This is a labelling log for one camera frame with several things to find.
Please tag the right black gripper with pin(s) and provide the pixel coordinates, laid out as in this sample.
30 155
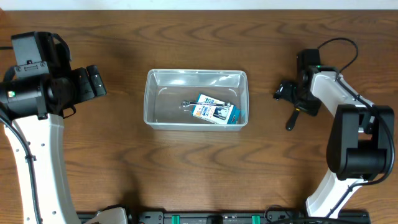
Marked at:
283 91

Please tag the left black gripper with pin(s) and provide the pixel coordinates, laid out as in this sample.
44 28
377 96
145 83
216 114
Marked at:
83 92

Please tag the black yellow screwdriver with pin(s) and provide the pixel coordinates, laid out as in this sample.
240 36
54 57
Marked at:
292 120

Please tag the blue white cardboard box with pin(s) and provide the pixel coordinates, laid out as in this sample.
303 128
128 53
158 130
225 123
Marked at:
217 114

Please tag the clear plastic container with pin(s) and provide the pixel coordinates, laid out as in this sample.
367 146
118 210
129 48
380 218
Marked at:
166 89

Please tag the silver double-ended wrench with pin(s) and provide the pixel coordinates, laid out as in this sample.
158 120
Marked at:
195 103

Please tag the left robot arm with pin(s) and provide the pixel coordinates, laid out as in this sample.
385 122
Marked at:
34 96

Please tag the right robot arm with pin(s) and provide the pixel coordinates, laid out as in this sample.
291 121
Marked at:
360 150

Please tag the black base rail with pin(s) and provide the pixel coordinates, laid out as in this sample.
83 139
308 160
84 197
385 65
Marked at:
271 215

